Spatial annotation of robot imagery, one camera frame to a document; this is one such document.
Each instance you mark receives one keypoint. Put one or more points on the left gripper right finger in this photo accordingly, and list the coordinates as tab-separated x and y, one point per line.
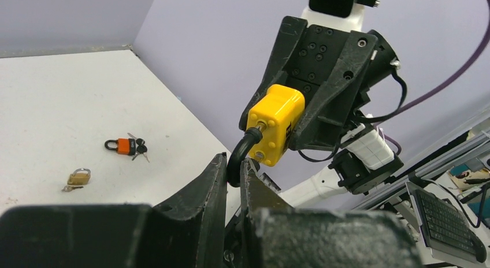
275	234

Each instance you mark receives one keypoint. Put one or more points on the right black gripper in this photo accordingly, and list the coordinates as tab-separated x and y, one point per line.
328	67

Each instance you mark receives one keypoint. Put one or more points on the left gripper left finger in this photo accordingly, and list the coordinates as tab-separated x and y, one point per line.
185	230

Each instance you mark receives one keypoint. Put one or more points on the yellow padlock with keys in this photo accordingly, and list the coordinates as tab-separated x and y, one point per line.
269	126

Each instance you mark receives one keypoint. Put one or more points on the black keys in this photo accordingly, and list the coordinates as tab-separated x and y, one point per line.
141	148

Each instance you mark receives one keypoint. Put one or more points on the orange black padlock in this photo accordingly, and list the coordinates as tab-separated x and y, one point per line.
122	146

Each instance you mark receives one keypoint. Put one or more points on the small brass padlock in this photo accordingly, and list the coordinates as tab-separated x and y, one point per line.
79	177

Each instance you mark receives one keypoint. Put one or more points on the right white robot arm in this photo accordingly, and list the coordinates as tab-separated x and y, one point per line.
361	158

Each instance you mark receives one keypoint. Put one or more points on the black computer keyboard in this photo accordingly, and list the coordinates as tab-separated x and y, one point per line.
445	229

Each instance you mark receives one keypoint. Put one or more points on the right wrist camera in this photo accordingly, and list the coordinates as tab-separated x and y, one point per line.
342	15

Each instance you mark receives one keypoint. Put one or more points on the aluminium rail frame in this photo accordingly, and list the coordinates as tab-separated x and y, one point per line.
464	153

